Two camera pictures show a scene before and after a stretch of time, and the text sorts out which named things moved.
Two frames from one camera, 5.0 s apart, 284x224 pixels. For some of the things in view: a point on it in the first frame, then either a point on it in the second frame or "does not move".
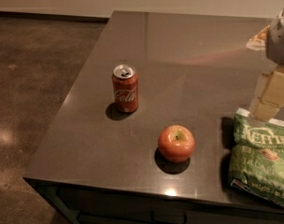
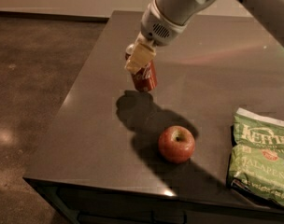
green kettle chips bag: (261, 157) does not move
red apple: (176, 144) does not move
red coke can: (125, 88) to (147, 79)
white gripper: (280, 41) to (157, 28)
